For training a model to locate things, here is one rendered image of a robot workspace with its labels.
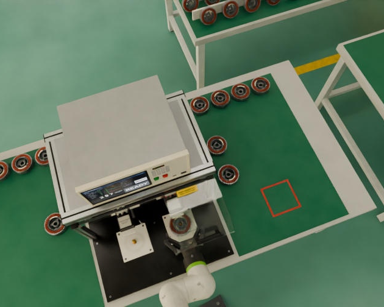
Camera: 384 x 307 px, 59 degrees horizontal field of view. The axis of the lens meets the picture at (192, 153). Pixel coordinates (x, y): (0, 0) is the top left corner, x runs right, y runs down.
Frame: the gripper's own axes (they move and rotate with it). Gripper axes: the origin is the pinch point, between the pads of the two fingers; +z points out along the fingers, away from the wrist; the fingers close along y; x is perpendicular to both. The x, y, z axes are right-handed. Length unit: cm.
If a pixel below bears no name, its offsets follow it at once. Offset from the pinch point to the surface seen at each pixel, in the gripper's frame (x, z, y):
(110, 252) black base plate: -3.3, 1.6, -37.1
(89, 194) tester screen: 46, -10, -30
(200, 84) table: 1, 129, 53
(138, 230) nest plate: 0.3, 5.5, -20.6
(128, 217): 14.4, 2.5, -22.1
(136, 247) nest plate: -3.2, -1.0, -23.8
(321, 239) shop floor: -83, 14, 92
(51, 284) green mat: -7, -1, -68
